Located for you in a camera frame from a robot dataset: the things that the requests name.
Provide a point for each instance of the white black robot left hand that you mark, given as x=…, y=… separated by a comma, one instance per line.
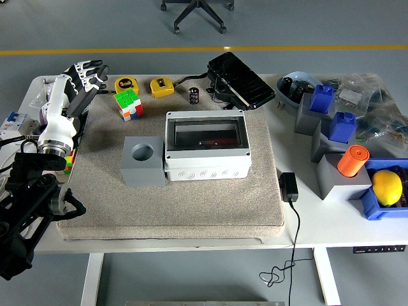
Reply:
x=59, y=105

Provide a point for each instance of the grey junction box clear lid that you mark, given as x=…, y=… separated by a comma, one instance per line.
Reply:
x=207, y=172

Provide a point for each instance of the orange cylinder battery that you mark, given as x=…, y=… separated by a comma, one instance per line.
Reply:
x=220, y=142
x=352, y=161

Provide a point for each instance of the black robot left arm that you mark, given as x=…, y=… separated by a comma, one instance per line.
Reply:
x=25, y=197

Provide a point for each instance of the clear bags of small parts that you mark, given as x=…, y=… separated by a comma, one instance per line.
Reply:
x=41, y=99

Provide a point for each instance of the white circuit breaker blue lever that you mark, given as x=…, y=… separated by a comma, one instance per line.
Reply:
x=12, y=124

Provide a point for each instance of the colourful puzzle cube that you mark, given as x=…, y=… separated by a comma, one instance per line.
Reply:
x=70, y=161
x=129, y=105

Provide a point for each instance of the yellow tape measure black face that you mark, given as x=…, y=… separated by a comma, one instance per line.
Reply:
x=126, y=84

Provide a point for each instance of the grey holder block with hole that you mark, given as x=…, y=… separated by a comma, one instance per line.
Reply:
x=140, y=175

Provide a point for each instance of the black capacitor white print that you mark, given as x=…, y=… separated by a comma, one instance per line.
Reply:
x=193, y=95

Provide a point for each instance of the grey-brown mat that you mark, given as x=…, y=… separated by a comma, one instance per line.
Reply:
x=191, y=207

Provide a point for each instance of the black office chair base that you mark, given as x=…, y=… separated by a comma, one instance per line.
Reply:
x=198, y=9

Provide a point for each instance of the white table leg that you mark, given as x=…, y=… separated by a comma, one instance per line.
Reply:
x=326, y=277
x=92, y=280

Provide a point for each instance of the black flat ribbed device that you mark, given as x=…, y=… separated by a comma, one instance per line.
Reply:
x=242, y=79

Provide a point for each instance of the small metal plug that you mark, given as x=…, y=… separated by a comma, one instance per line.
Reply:
x=280, y=106

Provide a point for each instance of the light blue bowl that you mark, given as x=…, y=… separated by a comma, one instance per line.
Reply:
x=287, y=97

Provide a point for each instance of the black power adapter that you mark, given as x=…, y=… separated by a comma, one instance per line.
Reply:
x=288, y=186

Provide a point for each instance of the blue plastic block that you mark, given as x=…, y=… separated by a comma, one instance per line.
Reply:
x=321, y=99
x=341, y=127

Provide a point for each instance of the clear bag of electronic parts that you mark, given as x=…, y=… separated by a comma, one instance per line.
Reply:
x=385, y=127
x=354, y=92

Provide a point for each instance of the blue storage bin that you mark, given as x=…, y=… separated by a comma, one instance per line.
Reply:
x=373, y=207

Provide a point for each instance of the yellow lemon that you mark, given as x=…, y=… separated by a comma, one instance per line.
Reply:
x=386, y=188

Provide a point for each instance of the black table control panel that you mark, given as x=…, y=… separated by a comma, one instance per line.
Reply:
x=379, y=249

